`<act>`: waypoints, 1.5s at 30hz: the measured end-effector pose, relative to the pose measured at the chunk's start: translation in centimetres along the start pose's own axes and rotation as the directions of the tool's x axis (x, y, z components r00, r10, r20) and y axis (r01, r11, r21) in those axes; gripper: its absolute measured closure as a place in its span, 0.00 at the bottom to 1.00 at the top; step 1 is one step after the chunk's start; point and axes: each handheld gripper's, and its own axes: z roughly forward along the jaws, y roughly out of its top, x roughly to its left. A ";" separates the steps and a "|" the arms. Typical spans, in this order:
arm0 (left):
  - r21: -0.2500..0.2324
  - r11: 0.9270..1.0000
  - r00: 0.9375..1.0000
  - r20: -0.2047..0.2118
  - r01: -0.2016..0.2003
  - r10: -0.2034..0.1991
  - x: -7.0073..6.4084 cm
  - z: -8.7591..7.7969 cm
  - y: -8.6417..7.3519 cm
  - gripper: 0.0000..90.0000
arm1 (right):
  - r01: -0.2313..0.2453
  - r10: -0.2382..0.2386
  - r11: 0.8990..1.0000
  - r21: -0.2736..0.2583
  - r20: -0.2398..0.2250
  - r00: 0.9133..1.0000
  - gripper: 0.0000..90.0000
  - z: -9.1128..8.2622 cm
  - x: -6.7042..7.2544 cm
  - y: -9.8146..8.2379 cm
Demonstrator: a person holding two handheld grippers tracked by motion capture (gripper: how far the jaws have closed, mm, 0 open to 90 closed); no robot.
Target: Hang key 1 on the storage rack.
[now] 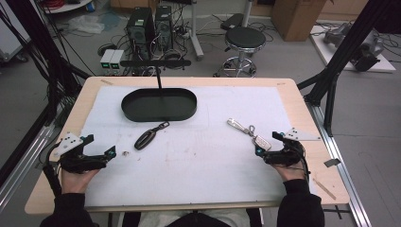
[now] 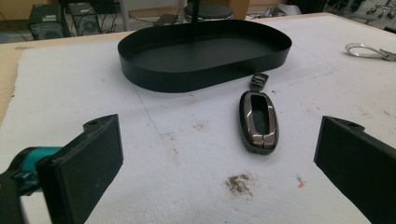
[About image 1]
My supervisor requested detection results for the person's right hand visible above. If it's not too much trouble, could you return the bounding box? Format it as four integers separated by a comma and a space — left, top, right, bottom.
272, 162, 306, 183

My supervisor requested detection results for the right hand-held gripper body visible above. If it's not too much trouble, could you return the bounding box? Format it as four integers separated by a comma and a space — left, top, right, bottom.
264, 127, 322, 166

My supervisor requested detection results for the brown cardboard box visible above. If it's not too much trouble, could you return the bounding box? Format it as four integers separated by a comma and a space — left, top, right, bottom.
270, 0, 327, 43

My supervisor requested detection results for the white table mat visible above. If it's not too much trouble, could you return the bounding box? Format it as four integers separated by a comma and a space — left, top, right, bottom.
79, 85, 319, 208

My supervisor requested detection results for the thin wooden stick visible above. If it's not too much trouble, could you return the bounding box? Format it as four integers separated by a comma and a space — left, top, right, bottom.
312, 178, 338, 201

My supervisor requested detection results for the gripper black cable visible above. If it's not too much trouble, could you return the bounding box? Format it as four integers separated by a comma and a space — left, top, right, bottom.
42, 142, 63, 197
298, 150, 312, 184

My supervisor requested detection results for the slim black computer tower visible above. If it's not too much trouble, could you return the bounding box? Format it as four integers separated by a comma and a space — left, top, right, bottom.
154, 5, 175, 53

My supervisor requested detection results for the white power supply box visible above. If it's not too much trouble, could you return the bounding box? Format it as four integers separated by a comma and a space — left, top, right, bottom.
99, 48, 115, 71
109, 49, 125, 71

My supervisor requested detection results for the white floor board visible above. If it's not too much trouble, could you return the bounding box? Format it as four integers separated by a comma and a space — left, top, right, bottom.
309, 25, 397, 75

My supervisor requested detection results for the person's lap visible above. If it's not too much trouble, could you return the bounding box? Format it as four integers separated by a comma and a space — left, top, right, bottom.
138, 208, 253, 227

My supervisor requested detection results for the black flat pad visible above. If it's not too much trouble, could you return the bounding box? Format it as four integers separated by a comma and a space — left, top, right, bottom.
219, 12, 245, 31

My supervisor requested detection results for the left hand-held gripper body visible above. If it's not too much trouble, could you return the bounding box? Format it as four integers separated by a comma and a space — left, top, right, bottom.
51, 131, 109, 175

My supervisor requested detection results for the silver car key with strap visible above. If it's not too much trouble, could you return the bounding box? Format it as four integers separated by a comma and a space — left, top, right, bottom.
226, 117, 272, 152

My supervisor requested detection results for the large black computer tower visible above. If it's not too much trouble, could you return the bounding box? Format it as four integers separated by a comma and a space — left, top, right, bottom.
125, 7, 156, 61

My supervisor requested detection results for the black key stand with tray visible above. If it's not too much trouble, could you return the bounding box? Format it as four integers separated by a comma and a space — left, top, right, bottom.
119, 60, 199, 123

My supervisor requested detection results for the person's left hand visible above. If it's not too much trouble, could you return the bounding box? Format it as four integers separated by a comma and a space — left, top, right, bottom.
61, 169, 100, 195

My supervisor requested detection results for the grey metal desk leg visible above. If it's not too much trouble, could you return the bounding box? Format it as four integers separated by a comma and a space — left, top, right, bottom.
187, 0, 205, 61

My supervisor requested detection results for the aluminium rail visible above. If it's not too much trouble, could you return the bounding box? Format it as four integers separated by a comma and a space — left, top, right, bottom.
0, 124, 61, 213
304, 97, 374, 227

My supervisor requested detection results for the black car key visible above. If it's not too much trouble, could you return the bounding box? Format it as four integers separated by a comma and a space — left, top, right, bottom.
133, 121, 170, 151

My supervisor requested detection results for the grey robot part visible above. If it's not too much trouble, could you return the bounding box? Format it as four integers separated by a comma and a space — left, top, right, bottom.
323, 22, 386, 73

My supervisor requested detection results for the black round stool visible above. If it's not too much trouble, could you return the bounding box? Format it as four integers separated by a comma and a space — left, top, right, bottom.
213, 26, 268, 79

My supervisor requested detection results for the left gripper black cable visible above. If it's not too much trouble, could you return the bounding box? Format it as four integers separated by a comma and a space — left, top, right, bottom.
42, 142, 63, 197

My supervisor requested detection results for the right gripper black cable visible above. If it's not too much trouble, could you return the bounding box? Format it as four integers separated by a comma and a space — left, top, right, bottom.
298, 150, 312, 184

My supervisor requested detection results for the clear plastic bag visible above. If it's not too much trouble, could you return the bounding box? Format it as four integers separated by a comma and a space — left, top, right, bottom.
67, 14, 106, 35

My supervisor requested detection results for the grey tape piece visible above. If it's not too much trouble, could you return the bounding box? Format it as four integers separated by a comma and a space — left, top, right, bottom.
323, 158, 342, 168

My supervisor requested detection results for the black frame strut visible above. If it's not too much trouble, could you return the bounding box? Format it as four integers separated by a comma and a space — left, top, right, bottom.
296, 0, 401, 137
0, 0, 93, 187

